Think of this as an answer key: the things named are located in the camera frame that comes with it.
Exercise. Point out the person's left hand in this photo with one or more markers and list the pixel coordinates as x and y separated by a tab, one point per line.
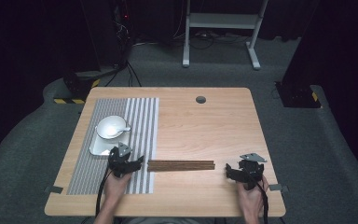
115	187

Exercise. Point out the grey tape piece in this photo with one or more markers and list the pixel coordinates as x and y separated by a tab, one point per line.
277	187
53	189

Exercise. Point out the pile of brown chopsticks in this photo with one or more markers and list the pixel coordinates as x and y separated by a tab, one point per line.
181	165

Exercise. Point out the white metal stand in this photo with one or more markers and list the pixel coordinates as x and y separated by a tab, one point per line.
223	21

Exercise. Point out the grey striped placemat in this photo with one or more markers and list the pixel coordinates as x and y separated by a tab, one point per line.
90	174

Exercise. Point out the white round bowl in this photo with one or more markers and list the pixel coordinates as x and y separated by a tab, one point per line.
110	126

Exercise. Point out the white square plate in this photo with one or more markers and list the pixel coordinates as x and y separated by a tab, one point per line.
101	147

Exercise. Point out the black base with yellow mark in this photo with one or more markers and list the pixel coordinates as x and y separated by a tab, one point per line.
298	95

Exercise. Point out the black base with yellow stripes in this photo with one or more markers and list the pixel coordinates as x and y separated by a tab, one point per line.
77	88

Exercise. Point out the person's grey clothing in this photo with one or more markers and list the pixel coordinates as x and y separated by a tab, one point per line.
164	221

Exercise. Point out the grey round table grommet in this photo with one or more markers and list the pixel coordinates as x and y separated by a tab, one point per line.
200	100

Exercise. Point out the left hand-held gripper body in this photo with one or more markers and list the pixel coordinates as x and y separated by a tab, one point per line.
119	161

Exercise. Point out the white ceramic spoon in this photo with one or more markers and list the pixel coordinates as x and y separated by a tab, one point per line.
122	129

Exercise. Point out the person's right hand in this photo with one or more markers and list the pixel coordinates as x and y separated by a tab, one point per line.
250	199

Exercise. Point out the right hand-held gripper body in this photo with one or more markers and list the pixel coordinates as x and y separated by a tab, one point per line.
251	170

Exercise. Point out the black equipment cabinet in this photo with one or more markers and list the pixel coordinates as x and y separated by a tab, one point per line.
105	31

